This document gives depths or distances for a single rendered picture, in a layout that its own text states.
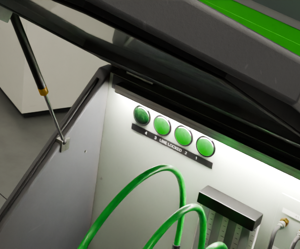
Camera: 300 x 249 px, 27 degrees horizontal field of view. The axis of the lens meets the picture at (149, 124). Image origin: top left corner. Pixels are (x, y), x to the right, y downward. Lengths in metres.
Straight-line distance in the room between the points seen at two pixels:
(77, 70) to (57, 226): 2.69
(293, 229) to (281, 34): 2.54
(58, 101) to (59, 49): 0.38
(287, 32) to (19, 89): 1.75
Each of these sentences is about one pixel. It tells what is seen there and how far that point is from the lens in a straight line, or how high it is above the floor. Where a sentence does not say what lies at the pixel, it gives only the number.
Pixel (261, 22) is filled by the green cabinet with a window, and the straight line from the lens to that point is 3.89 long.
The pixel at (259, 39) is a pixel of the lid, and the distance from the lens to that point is 0.47.
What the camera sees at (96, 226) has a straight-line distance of 1.09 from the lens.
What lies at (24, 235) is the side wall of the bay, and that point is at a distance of 1.52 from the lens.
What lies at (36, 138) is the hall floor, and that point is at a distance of 4.04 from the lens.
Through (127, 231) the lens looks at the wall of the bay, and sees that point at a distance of 1.64.
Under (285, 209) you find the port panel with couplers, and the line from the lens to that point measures 1.34.
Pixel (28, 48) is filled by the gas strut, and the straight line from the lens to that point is 1.26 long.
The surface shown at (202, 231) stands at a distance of 1.29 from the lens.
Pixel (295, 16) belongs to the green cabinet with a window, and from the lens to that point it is 3.72.
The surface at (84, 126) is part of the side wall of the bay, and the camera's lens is 1.49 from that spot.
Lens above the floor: 2.05
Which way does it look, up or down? 28 degrees down
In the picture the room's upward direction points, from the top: 10 degrees clockwise
